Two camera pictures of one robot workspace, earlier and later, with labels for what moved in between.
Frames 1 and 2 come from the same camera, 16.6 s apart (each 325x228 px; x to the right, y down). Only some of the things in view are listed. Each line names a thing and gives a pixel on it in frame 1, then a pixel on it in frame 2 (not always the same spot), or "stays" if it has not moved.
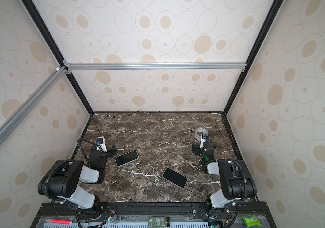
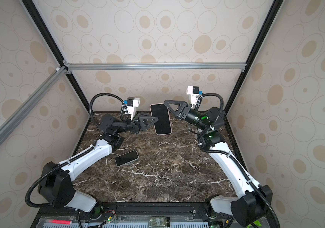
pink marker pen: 60,222 stays
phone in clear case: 126,158 stays
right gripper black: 198,151 → 183,111
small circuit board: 159,222 stays
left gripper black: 110,154 → 138,124
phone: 175,177 → 163,125
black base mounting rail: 248,215 stays
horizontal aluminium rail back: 67,67 stays
